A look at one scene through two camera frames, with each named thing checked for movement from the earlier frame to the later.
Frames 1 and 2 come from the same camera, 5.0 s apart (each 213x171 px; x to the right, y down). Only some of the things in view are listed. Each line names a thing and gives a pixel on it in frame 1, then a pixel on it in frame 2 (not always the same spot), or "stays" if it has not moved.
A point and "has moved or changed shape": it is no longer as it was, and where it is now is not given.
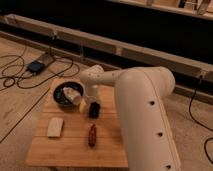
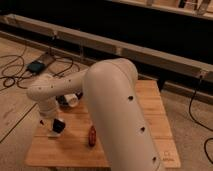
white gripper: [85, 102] → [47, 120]
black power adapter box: [36, 67] stays
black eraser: [94, 110] has moved or changed shape
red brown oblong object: [92, 136] stays
